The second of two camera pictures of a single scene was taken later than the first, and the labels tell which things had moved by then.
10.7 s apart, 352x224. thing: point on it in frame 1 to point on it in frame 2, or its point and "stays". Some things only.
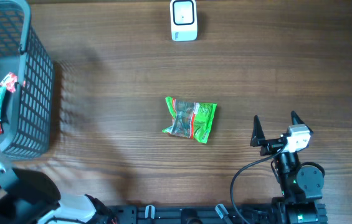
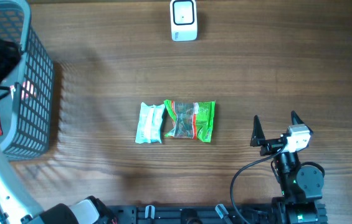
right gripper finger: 258,137 stays
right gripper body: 271,147 stays
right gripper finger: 296,120 stays
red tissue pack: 10,81 to 28,90
